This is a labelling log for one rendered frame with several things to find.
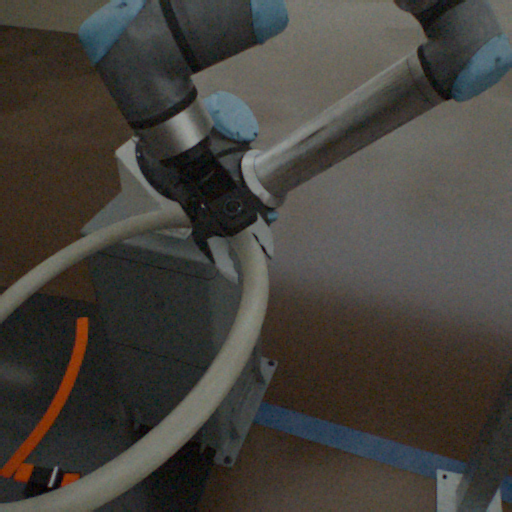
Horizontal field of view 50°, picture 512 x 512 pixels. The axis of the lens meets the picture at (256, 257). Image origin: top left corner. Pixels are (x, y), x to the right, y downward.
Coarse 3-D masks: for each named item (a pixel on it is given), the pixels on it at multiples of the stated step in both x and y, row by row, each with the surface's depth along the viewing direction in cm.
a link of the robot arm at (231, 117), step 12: (216, 96) 130; (228, 96) 133; (216, 108) 127; (228, 108) 130; (240, 108) 134; (216, 120) 127; (228, 120) 128; (240, 120) 132; (252, 120) 135; (216, 132) 128; (228, 132) 128; (240, 132) 129; (252, 132) 133; (216, 144) 129; (228, 144) 130; (240, 144) 131; (216, 156) 129
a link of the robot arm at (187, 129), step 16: (192, 112) 62; (208, 112) 65; (160, 128) 61; (176, 128) 61; (192, 128) 62; (208, 128) 64; (144, 144) 64; (160, 144) 62; (176, 144) 62; (192, 144) 63
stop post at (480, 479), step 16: (496, 400) 148; (496, 416) 145; (496, 432) 145; (480, 448) 156; (496, 448) 149; (480, 464) 155; (496, 464) 153; (448, 480) 181; (464, 480) 169; (480, 480) 159; (496, 480) 158; (448, 496) 177; (464, 496) 166; (480, 496) 164; (496, 496) 177
